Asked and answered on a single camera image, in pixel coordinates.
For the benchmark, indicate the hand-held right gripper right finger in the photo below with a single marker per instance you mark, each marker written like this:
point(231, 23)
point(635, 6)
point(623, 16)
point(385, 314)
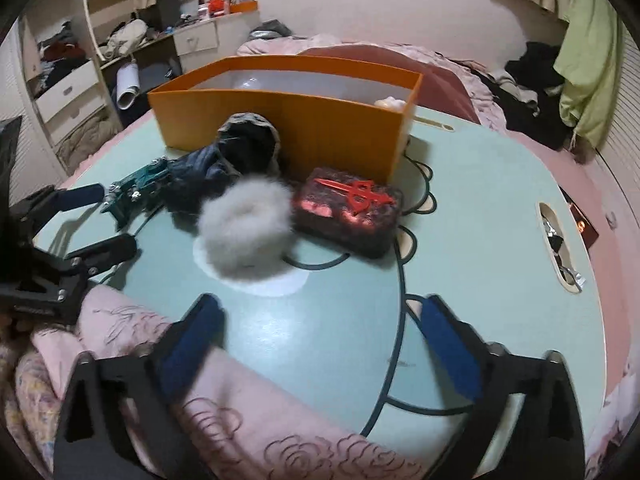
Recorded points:
point(450, 355)

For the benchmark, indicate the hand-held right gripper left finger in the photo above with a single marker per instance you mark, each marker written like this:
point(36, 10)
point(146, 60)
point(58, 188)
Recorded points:
point(192, 345)

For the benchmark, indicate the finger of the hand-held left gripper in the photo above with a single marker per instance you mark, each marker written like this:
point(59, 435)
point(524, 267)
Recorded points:
point(107, 251)
point(77, 196)

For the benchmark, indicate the grey-white fluffy scrunchie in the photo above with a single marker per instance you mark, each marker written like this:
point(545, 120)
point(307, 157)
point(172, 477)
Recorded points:
point(225, 240)

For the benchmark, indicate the orange cardboard box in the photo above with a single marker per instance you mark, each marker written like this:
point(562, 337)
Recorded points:
point(325, 130)

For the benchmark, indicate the red container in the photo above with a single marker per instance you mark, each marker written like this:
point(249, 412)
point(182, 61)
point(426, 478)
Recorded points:
point(218, 7)

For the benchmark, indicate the brown quilted cloth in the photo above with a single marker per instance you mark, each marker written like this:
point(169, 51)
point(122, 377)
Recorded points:
point(85, 135)

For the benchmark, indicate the pink rose-patterned duvet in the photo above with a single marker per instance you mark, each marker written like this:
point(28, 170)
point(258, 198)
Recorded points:
point(250, 410)

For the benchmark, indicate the white shelf unit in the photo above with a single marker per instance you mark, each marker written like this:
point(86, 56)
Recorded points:
point(60, 95)

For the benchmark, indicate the pastel floral quilt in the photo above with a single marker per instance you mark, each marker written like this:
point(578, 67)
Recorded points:
point(25, 410)

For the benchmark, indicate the white paper roll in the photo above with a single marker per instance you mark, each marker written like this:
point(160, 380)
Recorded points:
point(127, 85)

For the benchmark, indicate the folded clothes pile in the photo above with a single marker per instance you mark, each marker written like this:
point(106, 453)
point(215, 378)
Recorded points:
point(60, 50)

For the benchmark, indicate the beige bag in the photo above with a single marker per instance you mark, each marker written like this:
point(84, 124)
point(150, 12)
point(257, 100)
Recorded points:
point(125, 37)

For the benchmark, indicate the white desk drawer unit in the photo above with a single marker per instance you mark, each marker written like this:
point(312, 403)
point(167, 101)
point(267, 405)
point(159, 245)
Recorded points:
point(196, 39)

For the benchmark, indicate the black monitor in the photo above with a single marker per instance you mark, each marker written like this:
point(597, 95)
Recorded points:
point(165, 12)

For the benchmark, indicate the small orange box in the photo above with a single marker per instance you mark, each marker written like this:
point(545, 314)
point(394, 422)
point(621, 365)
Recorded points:
point(244, 7)

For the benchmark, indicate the grey black bag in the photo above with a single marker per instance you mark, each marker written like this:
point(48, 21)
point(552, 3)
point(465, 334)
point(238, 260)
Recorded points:
point(270, 30)

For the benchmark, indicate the pile of black clothes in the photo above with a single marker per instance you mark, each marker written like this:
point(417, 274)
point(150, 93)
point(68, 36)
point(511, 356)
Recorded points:
point(530, 95)

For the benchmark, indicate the light green hanging garment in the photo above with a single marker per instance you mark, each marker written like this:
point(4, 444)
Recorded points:
point(592, 60)

